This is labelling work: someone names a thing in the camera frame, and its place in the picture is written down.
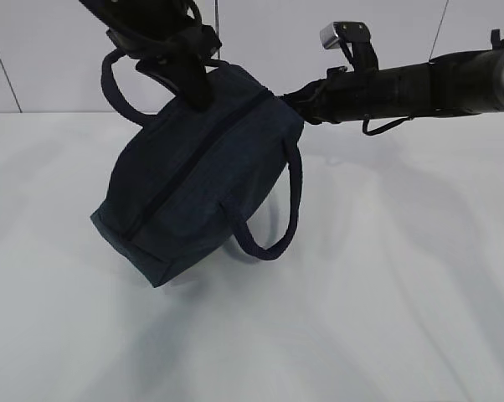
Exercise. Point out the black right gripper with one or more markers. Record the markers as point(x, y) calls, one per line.
point(324, 104)

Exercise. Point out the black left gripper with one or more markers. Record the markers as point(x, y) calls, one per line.
point(175, 60)

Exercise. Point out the navy blue lunch bag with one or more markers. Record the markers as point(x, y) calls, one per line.
point(188, 181)

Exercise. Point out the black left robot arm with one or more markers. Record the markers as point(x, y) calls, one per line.
point(152, 17)

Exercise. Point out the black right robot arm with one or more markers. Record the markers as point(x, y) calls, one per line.
point(465, 83)

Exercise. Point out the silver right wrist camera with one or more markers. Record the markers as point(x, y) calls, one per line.
point(354, 40)

